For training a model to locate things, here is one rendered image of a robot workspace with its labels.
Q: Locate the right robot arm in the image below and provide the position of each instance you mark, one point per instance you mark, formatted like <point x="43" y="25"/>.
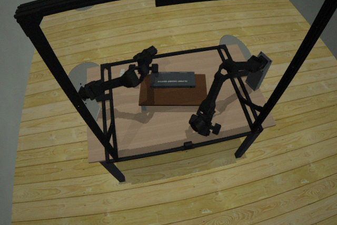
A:
<point x="207" y="106"/>

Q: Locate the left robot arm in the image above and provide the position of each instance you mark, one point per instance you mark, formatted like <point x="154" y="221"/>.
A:
<point x="129" y="79"/>

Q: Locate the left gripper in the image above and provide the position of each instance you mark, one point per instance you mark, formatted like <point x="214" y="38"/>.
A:
<point x="153" y="68"/>

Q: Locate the brown wooden stand with grey legs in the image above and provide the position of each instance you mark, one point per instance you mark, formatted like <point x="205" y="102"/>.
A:
<point x="172" y="96"/>

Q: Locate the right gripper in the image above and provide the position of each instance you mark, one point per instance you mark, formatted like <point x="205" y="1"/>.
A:
<point x="215" y="129"/>

